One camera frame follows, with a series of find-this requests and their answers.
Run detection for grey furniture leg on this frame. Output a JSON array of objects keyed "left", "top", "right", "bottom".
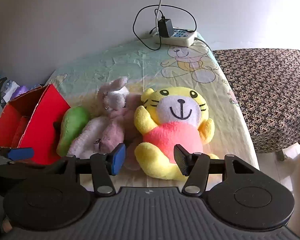
[{"left": 275, "top": 150, "right": 287, "bottom": 162}]

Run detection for red cardboard box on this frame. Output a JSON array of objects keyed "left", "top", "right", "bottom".
[{"left": 0, "top": 84, "right": 72, "bottom": 165}]

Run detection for black power strip cord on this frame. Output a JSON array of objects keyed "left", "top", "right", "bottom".
[{"left": 194, "top": 37, "right": 214, "bottom": 53}]

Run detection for pinkish white plush rabbit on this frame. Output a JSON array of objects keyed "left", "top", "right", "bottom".
[{"left": 97, "top": 77, "right": 142, "bottom": 153}]

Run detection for white power strip with charger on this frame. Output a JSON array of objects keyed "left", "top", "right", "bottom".
[{"left": 133, "top": 4, "right": 197, "bottom": 51}]

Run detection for brown patterned blanket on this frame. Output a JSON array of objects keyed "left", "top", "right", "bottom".
[{"left": 212, "top": 48, "right": 300, "bottom": 154}]

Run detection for white plush rabbit plaid ears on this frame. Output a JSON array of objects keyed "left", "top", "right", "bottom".
[{"left": 67, "top": 116, "right": 140, "bottom": 172}]

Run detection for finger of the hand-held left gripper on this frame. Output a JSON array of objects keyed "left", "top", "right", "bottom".
[
  {"left": 0, "top": 145, "right": 34, "bottom": 159},
  {"left": 0, "top": 161, "right": 53, "bottom": 180}
]

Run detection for purple packet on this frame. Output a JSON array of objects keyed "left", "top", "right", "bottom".
[{"left": 11, "top": 85, "right": 29, "bottom": 100}]

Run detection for bear print bedsheet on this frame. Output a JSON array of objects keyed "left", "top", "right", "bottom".
[{"left": 44, "top": 31, "right": 260, "bottom": 188}]

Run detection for black power adapter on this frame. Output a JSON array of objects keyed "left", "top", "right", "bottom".
[{"left": 157, "top": 16, "right": 174, "bottom": 38}]

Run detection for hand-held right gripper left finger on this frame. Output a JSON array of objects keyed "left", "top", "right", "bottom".
[{"left": 49, "top": 143, "right": 127, "bottom": 197}]

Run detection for yellow plush tiger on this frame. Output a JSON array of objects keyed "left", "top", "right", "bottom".
[{"left": 134, "top": 87, "right": 219, "bottom": 182}]

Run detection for green plush toy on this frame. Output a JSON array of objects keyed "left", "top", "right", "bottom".
[{"left": 54, "top": 106, "right": 90, "bottom": 157}]

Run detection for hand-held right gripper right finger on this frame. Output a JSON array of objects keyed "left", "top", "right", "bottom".
[{"left": 174, "top": 144, "right": 255, "bottom": 196}]

